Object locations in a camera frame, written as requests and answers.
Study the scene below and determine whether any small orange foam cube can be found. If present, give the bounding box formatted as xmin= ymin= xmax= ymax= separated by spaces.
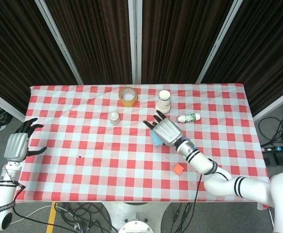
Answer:
xmin=172 ymin=163 xmax=184 ymax=175

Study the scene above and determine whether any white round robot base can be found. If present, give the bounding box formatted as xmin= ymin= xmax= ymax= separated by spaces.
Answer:
xmin=102 ymin=201 xmax=171 ymax=233

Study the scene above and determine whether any small grey lidded jar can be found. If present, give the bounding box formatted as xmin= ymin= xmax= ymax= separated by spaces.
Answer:
xmin=109 ymin=112 xmax=121 ymax=126

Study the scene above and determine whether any dark ribbed partition panel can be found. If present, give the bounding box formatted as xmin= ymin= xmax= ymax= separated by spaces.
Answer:
xmin=0 ymin=0 xmax=79 ymax=115
xmin=201 ymin=0 xmax=283 ymax=115
xmin=141 ymin=0 xmax=235 ymax=84
xmin=45 ymin=0 xmax=133 ymax=85

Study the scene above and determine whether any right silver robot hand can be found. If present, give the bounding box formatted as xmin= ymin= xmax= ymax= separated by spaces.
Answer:
xmin=142 ymin=110 xmax=183 ymax=148

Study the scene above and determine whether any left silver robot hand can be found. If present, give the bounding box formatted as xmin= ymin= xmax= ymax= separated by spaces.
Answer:
xmin=3 ymin=117 xmax=47 ymax=163

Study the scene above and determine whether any white paper cup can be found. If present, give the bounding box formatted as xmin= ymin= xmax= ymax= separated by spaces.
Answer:
xmin=155 ymin=90 xmax=172 ymax=114

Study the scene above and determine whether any white bottle green label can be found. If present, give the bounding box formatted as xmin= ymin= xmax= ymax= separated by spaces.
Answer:
xmin=176 ymin=113 xmax=201 ymax=123

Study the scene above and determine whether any large blue foam cube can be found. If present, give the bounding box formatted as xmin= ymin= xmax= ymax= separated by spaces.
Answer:
xmin=149 ymin=130 xmax=165 ymax=148

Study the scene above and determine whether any red white checkered tablecloth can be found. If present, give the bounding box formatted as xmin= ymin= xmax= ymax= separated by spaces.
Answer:
xmin=13 ymin=83 xmax=273 ymax=210

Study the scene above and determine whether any yellow packing tape roll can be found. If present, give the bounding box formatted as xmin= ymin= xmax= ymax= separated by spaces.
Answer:
xmin=118 ymin=86 xmax=139 ymax=107

